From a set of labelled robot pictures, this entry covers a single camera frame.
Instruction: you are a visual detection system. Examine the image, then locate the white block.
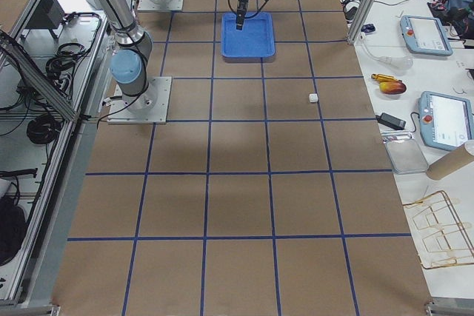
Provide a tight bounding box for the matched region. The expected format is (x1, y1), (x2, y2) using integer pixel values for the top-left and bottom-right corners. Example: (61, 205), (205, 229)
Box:
(308, 93), (318, 104)

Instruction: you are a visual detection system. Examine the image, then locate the blue plastic tray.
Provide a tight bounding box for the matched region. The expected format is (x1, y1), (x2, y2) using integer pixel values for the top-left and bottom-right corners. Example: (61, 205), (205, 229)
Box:
(221, 12), (276, 59)

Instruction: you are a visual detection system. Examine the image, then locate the small blue device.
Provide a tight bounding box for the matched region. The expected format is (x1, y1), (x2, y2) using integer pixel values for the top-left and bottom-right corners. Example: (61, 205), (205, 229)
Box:
(361, 24), (375, 33)

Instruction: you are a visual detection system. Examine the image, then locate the yellow screwdriver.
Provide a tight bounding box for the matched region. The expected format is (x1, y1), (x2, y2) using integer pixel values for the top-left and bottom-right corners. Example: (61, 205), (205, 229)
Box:
(371, 73), (398, 83)

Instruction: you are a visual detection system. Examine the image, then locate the clear light bulb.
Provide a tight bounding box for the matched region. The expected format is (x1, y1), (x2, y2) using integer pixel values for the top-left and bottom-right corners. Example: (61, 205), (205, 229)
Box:
(377, 56), (413, 71)

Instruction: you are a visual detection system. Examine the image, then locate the mango fruit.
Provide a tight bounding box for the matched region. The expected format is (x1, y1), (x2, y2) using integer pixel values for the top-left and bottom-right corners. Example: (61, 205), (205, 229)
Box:
(379, 80), (407, 95)

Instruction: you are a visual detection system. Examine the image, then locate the black power adapter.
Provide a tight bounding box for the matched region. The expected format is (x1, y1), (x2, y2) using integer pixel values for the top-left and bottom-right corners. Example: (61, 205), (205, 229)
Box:
(375, 112), (406, 130)

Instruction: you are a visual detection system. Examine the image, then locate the teach pendant far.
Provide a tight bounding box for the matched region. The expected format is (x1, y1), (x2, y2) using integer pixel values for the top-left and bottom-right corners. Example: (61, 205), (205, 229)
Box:
(399, 16), (453, 57)

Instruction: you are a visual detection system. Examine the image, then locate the teach pendant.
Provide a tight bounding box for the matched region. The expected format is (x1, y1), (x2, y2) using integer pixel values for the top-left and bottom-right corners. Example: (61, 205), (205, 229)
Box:
(418, 91), (473, 151)
(399, 16), (453, 57)

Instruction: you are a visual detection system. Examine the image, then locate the brown paper table mat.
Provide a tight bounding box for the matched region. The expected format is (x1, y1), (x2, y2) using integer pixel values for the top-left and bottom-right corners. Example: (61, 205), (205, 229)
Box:
(53, 0), (429, 315)

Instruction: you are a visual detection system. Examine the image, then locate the teach pendant near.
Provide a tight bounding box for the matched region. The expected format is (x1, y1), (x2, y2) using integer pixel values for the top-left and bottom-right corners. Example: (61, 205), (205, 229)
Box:
(418, 91), (473, 151)

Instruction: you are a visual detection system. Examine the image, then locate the cardboard tube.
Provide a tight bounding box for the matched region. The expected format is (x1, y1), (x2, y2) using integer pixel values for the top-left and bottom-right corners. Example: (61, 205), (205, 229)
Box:
(426, 140), (473, 180)

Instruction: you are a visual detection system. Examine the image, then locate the gold wire rack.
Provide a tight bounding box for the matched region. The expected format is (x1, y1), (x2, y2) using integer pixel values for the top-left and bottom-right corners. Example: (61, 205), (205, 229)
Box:
(403, 190), (473, 270)

